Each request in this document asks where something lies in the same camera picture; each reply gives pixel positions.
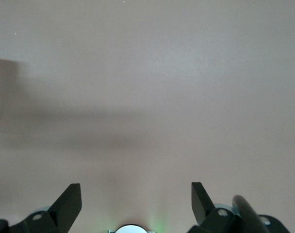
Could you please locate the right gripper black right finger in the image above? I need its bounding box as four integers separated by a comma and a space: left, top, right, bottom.
187, 182, 290, 233

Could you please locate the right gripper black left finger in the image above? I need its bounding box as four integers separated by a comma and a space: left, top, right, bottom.
0, 183, 82, 233

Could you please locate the brown table cover mat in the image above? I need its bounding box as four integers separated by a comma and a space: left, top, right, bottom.
0, 0, 295, 233

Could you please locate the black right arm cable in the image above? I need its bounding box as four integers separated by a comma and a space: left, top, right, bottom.
231, 195, 268, 233

